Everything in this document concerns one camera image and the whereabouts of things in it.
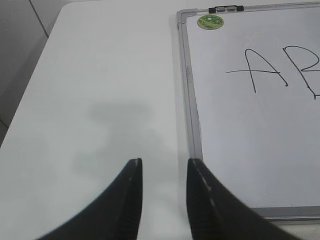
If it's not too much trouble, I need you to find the black silver board hanger clip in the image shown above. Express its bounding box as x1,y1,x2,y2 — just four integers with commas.
208,5,245,14

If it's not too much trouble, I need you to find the white board with aluminium frame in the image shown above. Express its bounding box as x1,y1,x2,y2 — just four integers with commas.
176,1,320,221

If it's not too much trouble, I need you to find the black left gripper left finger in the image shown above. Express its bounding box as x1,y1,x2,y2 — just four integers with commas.
41,158,143,240

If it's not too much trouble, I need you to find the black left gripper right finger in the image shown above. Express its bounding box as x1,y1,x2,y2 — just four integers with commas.
186,158,314,240

